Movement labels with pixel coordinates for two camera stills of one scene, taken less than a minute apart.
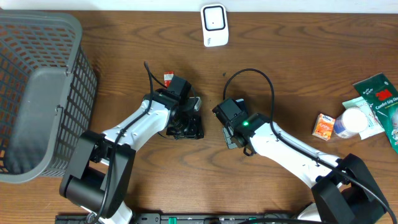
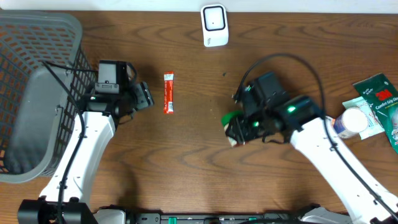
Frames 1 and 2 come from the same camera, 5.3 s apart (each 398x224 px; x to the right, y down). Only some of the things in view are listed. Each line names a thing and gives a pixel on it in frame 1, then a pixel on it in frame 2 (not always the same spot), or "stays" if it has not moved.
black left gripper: [194, 131] to [145, 96]
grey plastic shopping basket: [48, 94] stays
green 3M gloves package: [381, 91] stays
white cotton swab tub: [350, 123] stays
